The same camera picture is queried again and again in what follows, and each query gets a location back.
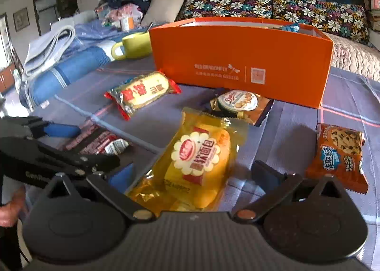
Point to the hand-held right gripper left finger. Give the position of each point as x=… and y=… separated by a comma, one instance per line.
x=117, y=196

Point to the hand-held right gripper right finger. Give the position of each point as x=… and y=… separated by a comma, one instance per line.
x=264, y=176

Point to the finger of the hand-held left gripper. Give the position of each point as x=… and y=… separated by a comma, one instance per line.
x=61, y=131
x=74, y=160

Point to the dark red snack packet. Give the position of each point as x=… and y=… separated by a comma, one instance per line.
x=95, y=142

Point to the yellow bread packet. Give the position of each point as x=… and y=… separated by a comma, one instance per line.
x=199, y=164

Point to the orange cardboard box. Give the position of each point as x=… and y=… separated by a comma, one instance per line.
x=243, y=60

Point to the person's left hand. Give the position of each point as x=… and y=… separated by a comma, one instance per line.
x=12, y=208

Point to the folded blue blanket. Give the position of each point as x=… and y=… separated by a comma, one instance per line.
x=74, y=63

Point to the brown round-label cookie packet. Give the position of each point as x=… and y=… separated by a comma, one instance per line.
x=240, y=104

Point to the orange chocolate chip cookie packet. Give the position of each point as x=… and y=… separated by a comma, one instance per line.
x=341, y=155

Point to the folded white cloth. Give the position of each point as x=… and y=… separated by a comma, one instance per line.
x=47, y=48

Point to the red yellow rice cracker packet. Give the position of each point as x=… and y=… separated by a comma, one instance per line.
x=142, y=93

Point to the plaid grey tablecloth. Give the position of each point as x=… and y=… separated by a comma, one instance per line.
x=341, y=98

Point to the green mug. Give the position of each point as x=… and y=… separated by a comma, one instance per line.
x=133, y=45

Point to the pile of clothes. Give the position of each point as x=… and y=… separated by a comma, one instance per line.
x=124, y=3

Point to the beige sofa cover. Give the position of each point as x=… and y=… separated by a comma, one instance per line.
x=356, y=57

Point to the blue snack packet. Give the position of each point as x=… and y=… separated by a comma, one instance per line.
x=289, y=27

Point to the beige pillow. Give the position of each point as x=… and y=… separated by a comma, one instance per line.
x=166, y=6

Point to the floral sofa cushion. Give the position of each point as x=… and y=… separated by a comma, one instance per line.
x=323, y=15
x=228, y=3

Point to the framed wall picture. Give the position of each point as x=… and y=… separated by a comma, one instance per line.
x=20, y=19

